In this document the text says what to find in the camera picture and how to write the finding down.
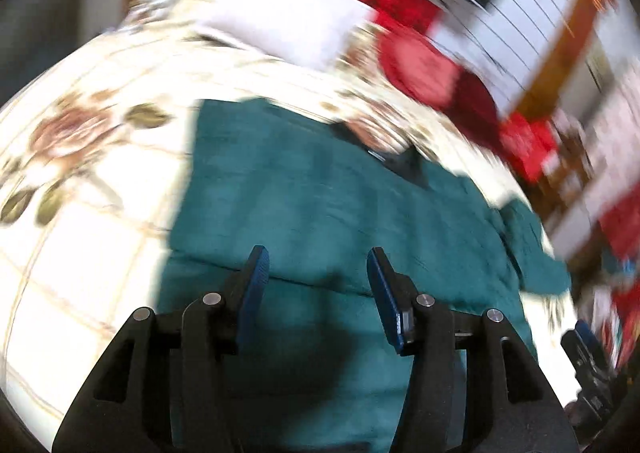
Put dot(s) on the white pillow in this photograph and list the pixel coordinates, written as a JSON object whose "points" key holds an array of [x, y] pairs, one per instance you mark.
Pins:
{"points": [[285, 13]]}

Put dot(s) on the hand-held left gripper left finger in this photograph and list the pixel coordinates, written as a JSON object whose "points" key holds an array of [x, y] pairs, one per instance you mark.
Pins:
{"points": [[252, 293]]}

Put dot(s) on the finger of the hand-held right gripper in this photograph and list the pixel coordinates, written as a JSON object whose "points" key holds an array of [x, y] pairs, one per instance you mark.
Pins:
{"points": [[587, 338]]}

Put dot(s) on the red heart cushion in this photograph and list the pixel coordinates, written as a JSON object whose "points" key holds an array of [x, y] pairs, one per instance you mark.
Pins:
{"points": [[420, 65]]}

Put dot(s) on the red shopping bag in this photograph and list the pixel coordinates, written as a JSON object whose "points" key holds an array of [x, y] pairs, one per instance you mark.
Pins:
{"points": [[527, 145]]}

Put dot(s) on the green puffer jacket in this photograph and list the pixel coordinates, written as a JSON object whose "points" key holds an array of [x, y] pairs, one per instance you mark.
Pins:
{"points": [[300, 193]]}

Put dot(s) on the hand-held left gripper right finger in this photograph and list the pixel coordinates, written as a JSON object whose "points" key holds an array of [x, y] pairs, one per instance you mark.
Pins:
{"points": [[387, 298]]}

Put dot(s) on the floral bed sheet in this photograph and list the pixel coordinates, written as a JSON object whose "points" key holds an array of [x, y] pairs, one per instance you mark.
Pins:
{"points": [[100, 233]]}

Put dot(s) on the dark red velvet cushion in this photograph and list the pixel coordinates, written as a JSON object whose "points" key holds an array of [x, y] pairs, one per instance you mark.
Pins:
{"points": [[477, 105]]}

